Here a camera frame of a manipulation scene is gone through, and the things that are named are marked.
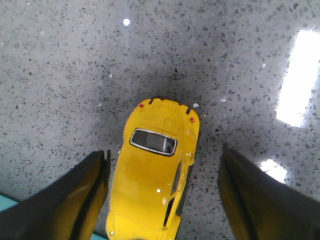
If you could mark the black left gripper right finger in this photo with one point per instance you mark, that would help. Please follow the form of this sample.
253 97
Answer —
258 207

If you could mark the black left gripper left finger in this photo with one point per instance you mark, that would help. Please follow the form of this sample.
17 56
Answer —
68 209

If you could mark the yellow toy beetle car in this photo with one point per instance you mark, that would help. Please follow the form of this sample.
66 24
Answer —
152 171

